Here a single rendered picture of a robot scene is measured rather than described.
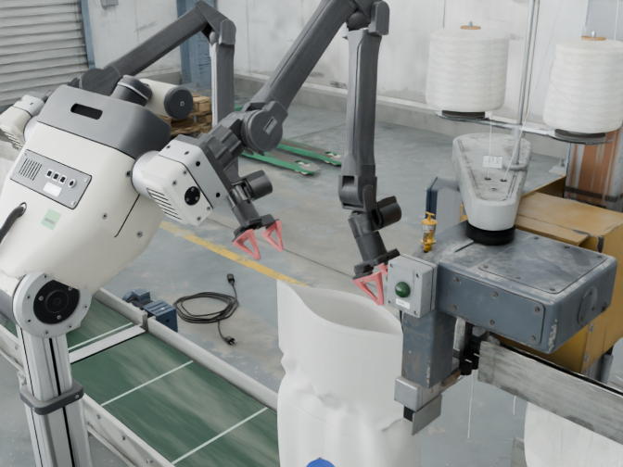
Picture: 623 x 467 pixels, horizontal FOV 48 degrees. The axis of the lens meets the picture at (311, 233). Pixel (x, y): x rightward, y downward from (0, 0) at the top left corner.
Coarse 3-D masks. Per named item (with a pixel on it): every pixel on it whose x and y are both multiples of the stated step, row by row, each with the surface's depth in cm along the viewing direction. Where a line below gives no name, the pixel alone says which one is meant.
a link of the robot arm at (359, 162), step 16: (384, 16) 147; (352, 32) 151; (368, 32) 148; (384, 32) 148; (352, 48) 151; (368, 48) 150; (352, 64) 151; (368, 64) 150; (352, 80) 151; (368, 80) 151; (352, 96) 151; (368, 96) 151; (352, 112) 152; (368, 112) 152; (352, 128) 152; (368, 128) 152; (352, 144) 152; (368, 144) 153; (352, 160) 152; (368, 160) 153; (352, 176) 157; (368, 176) 153; (352, 192) 153
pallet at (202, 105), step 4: (196, 96) 710; (200, 96) 705; (204, 96) 704; (196, 100) 689; (200, 100) 693; (204, 100) 696; (208, 100) 698; (196, 104) 698; (200, 104) 694; (204, 104) 696; (208, 104) 699; (196, 108) 699; (200, 108) 695; (204, 108) 698; (208, 108) 701; (192, 112) 693; (196, 112) 694; (200, 112) 697; (204, 112) 699; (208, 112) 702; (160, 116) 668; (164, 116) 671
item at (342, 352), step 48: (288, 288) 178; (288, 336) 184; (336, 336) 162; (384, 336) 157; (288, 384) 182; (336, 384) 167; (384, 384) 162; (288, 432) 184; (336, 432) 170; (384, 432) 163
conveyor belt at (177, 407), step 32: (128, 352) 274; (160, 352) 274; (96, 384) 255; (128, 384) 255; (160, 384) 255; (192, 384) 255; (224, 384) 255; (128, 416) 237; (160, 416) 237; (192, 416) 237; (224, 416) 237; (256, 416) 237; (160, 448) 222; (192, 448) 222; (224, 448) 222; (256, 448) 222
